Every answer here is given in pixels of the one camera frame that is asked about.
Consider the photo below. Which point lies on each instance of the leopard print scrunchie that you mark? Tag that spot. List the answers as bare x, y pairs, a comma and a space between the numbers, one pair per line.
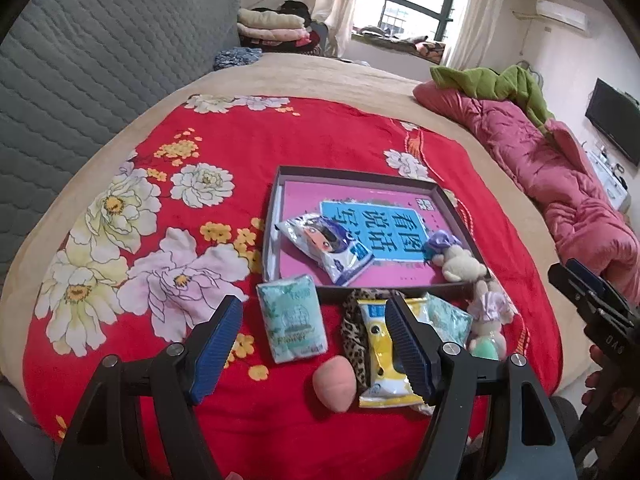
355, 340

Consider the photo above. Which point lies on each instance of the black television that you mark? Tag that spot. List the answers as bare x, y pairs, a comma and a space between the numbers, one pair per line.
612, 115

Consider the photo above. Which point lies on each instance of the red floral blanket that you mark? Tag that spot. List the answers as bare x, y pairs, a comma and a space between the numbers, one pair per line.
310, 135

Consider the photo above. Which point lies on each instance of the green makeup sponge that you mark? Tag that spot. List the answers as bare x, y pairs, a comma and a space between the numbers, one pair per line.
485, 350

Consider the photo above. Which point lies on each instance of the white television cabinet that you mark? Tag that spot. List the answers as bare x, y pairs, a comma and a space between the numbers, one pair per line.
607, 175

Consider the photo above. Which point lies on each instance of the pink quilt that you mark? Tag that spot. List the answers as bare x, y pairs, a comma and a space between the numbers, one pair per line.
525, 150

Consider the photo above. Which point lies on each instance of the blue patterned cloth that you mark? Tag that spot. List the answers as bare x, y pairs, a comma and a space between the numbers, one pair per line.
235, 57

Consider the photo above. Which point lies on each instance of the white air conditioner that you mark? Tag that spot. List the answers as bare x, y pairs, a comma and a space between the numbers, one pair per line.
560, 15

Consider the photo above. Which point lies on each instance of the pink folded blanket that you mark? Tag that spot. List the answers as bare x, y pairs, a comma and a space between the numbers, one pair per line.
280, 35

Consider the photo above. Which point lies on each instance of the person's right hand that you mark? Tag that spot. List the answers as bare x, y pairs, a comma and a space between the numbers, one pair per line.
596, 352

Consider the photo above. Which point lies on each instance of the pink makeup sponge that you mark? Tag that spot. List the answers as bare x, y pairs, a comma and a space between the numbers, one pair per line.
335, 385

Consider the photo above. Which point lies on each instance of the dark tray with pink book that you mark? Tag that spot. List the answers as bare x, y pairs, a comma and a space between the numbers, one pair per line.
360, 174

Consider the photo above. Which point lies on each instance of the yellow cartoon wipes packet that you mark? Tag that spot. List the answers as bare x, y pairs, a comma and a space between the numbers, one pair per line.
377, 350

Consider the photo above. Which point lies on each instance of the cream curtain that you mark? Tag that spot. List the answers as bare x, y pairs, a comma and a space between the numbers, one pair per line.
335, 0
480, 10

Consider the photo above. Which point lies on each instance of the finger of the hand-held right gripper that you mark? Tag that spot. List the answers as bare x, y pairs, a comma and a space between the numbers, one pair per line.
575, 292
587, 272

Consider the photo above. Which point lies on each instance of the cream folded blanket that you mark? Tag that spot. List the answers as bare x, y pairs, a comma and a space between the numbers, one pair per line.
270, 19

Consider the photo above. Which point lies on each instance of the grey quilted headboard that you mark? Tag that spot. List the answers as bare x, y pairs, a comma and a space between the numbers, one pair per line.
100, 60

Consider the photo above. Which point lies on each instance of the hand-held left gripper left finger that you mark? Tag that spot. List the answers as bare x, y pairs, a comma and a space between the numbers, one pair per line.
220, 350

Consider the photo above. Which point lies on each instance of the beige bed sheet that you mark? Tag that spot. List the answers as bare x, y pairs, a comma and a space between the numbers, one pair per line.
325, 72

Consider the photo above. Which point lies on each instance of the window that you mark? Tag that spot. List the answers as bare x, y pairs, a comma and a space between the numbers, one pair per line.
400, 10

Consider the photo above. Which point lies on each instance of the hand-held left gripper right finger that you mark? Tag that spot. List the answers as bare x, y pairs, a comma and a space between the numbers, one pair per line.
407, 355

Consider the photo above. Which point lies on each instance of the pink plush rabbit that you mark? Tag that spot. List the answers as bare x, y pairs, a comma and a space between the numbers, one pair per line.
487, 305

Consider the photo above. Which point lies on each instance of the dark clothes pile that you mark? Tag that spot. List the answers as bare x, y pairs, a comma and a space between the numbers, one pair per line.
295, 8

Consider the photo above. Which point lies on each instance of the cream plush toy purple cap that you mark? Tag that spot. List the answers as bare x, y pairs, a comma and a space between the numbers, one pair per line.
460, 262

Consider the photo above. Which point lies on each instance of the green blanket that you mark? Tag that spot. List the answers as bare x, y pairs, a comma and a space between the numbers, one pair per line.
520, 85

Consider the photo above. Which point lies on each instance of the windowsill cushion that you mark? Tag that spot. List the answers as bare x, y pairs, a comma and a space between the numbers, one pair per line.
430, 49

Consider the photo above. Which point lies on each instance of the green tissue pack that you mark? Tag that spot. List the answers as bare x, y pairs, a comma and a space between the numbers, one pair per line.
290, 320
447, 320

